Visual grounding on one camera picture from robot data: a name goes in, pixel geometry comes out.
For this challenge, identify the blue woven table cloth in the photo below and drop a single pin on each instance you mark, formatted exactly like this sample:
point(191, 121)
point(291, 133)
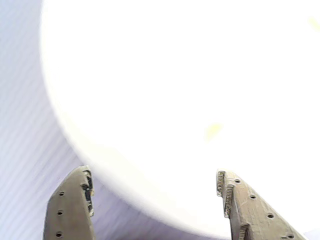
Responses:
point(20, 125)

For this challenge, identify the white round plate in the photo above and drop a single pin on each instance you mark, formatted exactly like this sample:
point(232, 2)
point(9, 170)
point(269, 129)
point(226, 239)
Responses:
point(150, 75)

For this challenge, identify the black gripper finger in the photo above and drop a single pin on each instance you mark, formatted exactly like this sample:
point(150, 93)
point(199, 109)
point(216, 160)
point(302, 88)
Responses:
point(257, 220)
point(67, 212)

